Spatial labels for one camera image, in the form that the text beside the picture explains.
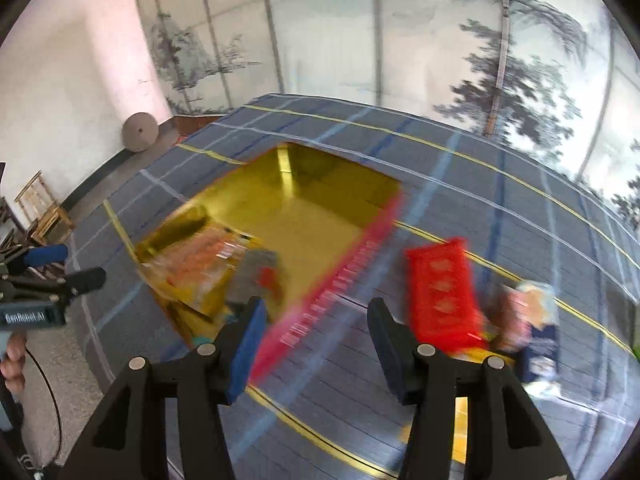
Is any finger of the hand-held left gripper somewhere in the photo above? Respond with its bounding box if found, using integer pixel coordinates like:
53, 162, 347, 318
0, 266, 107, 307
0, 244, 69, 281

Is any red snack packet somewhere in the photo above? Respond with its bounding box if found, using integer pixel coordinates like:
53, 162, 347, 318
404, 237, 486, 356

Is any red and gold tin box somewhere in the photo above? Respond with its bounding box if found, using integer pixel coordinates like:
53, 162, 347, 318
132, 142, 405, 381

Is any black cable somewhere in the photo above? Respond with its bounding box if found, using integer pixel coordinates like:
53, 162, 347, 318
22, 345, 63, 476

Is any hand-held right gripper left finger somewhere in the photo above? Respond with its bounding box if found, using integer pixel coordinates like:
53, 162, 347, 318
60, 296, 268, 480

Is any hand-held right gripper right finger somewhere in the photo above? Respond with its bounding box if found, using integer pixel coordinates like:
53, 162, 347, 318
367, 297, 576, 480

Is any clear bag of orange twists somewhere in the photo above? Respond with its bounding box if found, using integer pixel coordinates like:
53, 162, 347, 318
150, 230, 241, 311

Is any person's left hand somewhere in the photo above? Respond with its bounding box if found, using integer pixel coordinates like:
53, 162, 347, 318
0, 332, 28, 395

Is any round stone disc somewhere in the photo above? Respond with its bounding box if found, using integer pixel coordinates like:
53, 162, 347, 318
122, 112, 160, 152

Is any dark blue cracker packet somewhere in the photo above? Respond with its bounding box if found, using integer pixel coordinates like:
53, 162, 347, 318
500, 280, 561, 398

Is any light wooden chair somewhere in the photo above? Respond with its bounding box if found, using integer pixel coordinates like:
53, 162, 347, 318
15, 171, 73, 246

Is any painted folding screen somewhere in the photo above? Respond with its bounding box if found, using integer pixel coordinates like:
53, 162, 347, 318
132, 0, 640, 221

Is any clear seed bar packet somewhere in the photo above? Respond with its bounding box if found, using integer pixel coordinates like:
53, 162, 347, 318
227, 250, 283, 311

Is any yellow snack packet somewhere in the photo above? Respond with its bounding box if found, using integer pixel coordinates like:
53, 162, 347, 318
400, 347, 518, 466

